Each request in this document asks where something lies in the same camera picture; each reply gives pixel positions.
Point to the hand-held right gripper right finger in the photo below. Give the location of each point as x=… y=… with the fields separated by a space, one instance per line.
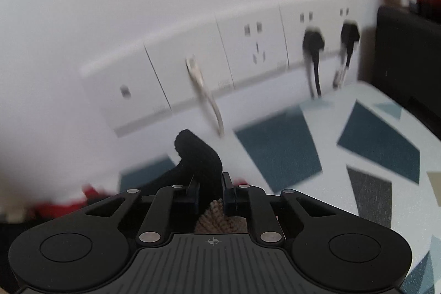
x=229 y=199

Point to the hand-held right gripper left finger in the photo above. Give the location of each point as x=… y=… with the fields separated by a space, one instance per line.
x=193 y=197

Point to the red and beige knit sweater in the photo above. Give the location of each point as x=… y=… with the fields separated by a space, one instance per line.
x=199 y=156

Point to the white geometric patterned table mat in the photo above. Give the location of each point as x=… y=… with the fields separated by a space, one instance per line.
x=327 y=128

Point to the black plug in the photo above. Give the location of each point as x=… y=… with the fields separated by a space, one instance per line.
x=349 y=32
x=313 y=39

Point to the black box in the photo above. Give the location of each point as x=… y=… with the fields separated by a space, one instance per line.
x=406 y=56

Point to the white wall socket strip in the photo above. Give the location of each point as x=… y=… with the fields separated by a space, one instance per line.
x=262 y=53

